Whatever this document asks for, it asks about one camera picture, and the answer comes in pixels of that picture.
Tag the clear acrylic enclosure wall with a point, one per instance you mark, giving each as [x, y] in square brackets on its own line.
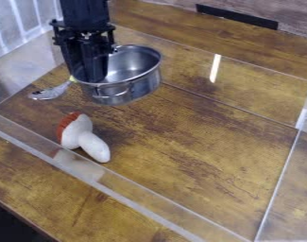
[209, 156]

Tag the small steel pot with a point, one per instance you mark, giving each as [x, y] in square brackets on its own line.
[133, 76]

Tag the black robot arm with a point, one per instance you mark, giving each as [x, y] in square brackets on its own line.
[83, 11]

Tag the white red plush mushroom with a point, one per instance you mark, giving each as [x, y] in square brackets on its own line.
[75, 134]

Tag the green handled metal spoon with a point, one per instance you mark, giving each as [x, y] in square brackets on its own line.
[53, 92]

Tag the black bar on table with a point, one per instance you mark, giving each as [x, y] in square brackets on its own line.
[239, 17]

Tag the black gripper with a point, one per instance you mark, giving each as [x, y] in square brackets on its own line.
[87, 58]

